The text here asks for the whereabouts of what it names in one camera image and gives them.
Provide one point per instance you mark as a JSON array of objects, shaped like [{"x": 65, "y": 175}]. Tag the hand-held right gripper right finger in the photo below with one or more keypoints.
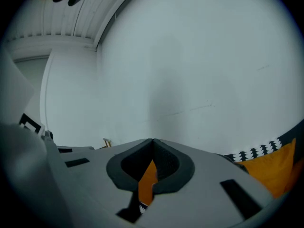
[{"x": 202, "y": 198}]

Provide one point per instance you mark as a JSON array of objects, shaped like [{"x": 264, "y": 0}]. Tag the orange cushion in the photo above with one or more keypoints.
[{"x": 268, "y": 170}]

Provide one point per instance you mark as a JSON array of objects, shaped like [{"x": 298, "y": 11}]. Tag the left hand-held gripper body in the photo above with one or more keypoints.
[{"x": 14, "y": 98}]

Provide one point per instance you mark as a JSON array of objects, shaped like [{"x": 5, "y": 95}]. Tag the wooden frame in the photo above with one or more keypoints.
[{"x": 107, "y": 143}]

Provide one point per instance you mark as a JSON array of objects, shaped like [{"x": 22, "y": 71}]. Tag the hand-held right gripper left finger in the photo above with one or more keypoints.
[{"x": 95, "y": 174}]

